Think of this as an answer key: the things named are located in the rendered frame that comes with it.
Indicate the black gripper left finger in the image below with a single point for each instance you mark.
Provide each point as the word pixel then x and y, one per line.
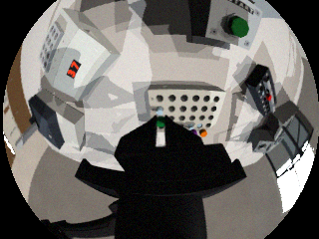
pixel 142 135

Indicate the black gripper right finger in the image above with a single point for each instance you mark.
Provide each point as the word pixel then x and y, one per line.
pixel 178 135

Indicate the green tube cap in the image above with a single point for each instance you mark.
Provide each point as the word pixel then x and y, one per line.
pixel 160 118

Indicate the beige tube rack with round holes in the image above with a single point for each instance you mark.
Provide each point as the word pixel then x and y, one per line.
pixel 207 101

